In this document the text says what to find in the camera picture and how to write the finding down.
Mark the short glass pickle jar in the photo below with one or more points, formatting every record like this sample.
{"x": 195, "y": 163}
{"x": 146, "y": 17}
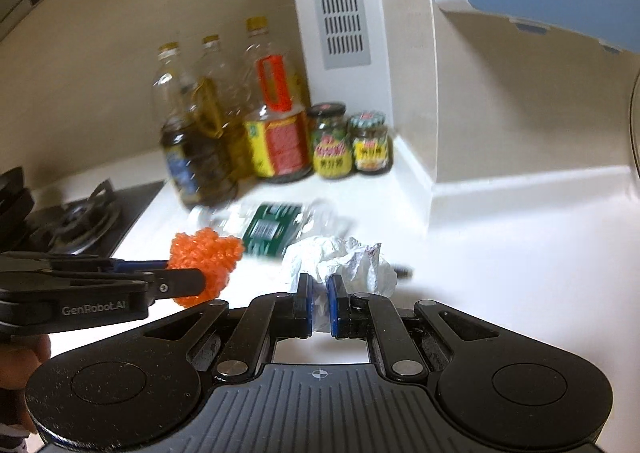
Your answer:
{"x": 370, "y": 145}

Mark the person's patterned clothing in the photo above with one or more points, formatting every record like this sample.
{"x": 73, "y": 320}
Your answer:
{"x": 12, "y": 440}

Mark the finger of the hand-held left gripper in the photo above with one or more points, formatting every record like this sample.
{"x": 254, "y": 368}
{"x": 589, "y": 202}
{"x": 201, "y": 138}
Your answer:
{"x": 180, "y": 283}
{"x": 140, "y": 264}

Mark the crushed clear plastic bottle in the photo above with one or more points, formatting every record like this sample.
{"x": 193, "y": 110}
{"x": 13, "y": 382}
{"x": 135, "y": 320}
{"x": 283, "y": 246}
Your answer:
{"x": 270, "y": 229}

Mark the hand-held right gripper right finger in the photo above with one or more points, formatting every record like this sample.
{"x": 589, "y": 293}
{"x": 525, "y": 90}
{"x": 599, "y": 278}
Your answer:
{"x": 334, "y": 305}

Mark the orange plastic mesh ball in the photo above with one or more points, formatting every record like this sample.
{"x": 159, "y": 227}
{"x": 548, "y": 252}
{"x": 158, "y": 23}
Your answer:
{"x": 207, "y": 253}

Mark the black marker pen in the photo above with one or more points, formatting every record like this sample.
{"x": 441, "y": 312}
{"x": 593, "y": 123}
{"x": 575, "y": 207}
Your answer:
{"x": 403, "y": 272}

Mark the gas stove burner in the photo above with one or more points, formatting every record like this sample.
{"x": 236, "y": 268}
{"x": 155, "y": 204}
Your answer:
{"x": 80, "y": 223}

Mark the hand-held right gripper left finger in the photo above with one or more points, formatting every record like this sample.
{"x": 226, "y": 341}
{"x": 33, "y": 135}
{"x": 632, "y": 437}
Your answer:
{"x": 306, "y": 300}

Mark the tall glass pickle jar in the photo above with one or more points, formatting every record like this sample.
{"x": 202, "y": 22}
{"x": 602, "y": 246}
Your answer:
{"x": 329, "y": 148}

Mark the dark oil bottle blue label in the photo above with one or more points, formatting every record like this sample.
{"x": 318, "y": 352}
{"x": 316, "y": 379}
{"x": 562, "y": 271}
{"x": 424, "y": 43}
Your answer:
{"x": 197, "y": 168}

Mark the white paper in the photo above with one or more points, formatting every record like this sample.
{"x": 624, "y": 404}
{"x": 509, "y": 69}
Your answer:
{"x": 320, "y": 258}

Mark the person's left hand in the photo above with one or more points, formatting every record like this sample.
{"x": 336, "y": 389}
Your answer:
{"x": 20, "y": 362}

